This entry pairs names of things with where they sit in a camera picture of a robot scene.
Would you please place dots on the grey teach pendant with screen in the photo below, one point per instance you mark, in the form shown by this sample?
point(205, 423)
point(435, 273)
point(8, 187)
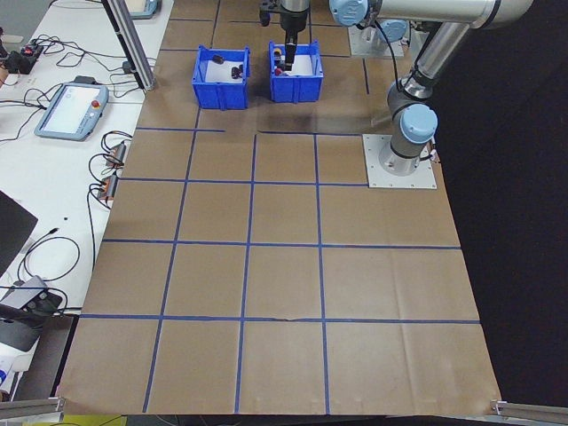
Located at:
point(66, 111)

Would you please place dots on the white foam liner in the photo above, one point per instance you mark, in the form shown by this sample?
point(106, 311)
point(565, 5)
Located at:
point(306, 66)
point(222, 73)

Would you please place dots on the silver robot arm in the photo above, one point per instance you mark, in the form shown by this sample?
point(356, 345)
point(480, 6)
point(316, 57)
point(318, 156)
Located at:
point(394, 32)
point(444, 53)

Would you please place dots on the blue button storage bin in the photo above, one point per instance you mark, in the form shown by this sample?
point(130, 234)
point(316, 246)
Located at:
point(297, 91)

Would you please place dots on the blue battery storage bin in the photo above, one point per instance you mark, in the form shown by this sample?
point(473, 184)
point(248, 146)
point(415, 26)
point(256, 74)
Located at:
point(219, 95)

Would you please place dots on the black flat panel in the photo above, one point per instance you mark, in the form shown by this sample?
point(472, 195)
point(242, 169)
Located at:
point(15, 231)

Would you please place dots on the aluminium profile post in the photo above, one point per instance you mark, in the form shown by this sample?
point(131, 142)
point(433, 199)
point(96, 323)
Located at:
point(133, 49)

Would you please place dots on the white workbench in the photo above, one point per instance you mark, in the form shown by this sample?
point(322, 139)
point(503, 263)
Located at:
point(66, 177)

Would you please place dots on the grey blue pendant housing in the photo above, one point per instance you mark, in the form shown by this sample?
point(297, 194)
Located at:
point(144, 8)

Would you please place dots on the dark grey stand base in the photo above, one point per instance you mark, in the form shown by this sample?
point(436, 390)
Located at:
point(18, 333)

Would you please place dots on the yellow push button switch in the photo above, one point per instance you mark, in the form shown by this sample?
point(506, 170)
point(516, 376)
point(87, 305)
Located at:
point(278, 52)

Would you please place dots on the red mushroom button switch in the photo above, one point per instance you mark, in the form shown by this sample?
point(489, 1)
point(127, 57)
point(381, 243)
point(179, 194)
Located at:
point(279, 71)

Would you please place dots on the black box with red buttons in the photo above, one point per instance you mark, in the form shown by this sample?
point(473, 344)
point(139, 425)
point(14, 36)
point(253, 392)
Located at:
point(22, 57)

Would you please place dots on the black frame cover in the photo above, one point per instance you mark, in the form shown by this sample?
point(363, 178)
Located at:
point(523, 222)

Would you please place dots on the orange adapter box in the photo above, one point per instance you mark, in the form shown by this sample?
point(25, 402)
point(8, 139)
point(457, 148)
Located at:
point(109, 186)
point(119, 154)

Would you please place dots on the aluminium corner rail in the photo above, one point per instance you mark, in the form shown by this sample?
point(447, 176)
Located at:
point(528, 408)
point(31, 410)

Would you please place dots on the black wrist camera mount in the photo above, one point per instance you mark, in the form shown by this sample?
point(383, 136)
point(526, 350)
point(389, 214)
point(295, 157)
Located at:
point(269, 11)

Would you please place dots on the grey usb hub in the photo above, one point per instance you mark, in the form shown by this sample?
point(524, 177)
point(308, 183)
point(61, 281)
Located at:
point(22, 293)

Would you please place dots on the white square base plate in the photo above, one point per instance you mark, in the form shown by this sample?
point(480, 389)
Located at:
point(377, 179)
point(355, 44)

